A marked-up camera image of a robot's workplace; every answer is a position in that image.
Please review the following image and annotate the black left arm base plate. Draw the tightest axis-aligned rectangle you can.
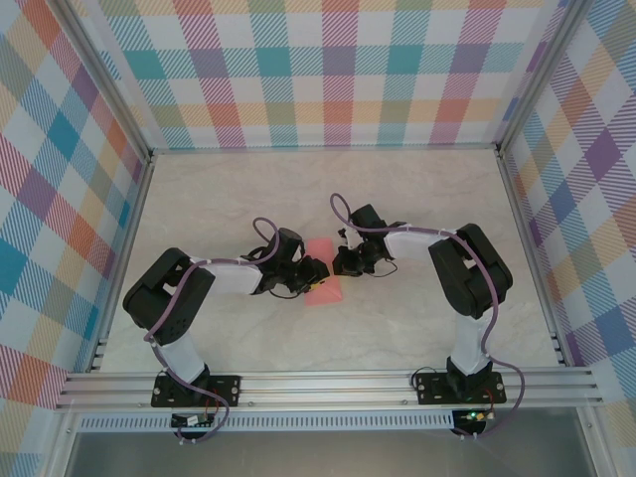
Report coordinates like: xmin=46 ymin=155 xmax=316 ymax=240
xmin=150 ymin=373 xmax=243 ymax=408

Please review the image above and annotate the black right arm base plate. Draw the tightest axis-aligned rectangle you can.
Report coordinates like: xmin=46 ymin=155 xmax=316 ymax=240
xmin=414 ymin=371 xmax=507 ymax=406

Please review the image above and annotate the black right controller board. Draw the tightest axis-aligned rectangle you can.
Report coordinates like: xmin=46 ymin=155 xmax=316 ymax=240
xmin=452 ymin=407 xmax=496 ymax=427

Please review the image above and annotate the long aluminium mounting rail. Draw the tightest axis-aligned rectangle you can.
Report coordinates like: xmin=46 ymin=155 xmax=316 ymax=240
xmin=55 ymin=370 xmax=605 ymax=411

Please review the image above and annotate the black controller board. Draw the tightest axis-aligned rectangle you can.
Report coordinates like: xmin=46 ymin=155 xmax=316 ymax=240
xmin=170 ymin=411 xmax=218 ymax=429
xmin=452 ymin=407 xmax=496 ymax=427

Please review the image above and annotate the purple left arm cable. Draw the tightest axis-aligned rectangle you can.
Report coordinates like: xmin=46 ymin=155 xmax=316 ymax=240
xmin=142 ymin=217 xmax=282 ymax=445

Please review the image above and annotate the aluminium side rail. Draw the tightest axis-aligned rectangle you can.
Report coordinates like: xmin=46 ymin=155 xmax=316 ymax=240
xmin=87 ymin=151 xmax=156 ymax=374
xmin=496 ymin=148 xmax=570 ymax=368

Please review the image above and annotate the thin aluminium frame bar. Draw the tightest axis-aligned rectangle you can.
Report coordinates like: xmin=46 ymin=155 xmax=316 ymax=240
xmin=148 ymin=143 xmax=503 ymax=155

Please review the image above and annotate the perforated metal cable tray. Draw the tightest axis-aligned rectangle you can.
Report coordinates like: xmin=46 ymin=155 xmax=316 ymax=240
xmin=79 ymin=415 xmax=456 ymax=432

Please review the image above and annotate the black left controller board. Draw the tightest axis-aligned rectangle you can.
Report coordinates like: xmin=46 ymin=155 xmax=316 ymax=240
xmin=170 ymin=411 xmax=218 ymax=429

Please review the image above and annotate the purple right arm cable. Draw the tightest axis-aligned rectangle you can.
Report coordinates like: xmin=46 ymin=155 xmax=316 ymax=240
xmin=329 ymin=192 xmax=527 ymax=441

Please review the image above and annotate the aluminium frame post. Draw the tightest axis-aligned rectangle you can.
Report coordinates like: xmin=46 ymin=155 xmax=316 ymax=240
xmin=496 ymin=0 xmax=597 ymax=155
xmin=59 ymin=0 xmax=155 ymax=165

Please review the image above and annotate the thin black right camera cable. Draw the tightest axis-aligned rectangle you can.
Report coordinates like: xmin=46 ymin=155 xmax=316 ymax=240
xmin=365 ymin=261 xmax=398 ymax=280

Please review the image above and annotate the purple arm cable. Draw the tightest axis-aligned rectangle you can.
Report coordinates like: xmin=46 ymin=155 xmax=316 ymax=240
xmin=142 ymin=217 xmax=282 ymax=445
xmin=329 ymin=192 xmax=527 ymax=441

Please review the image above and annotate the pink cloth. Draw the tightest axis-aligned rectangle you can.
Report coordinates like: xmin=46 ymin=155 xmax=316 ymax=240
xmin=303 ymin=237 xmax=345 ymax=307

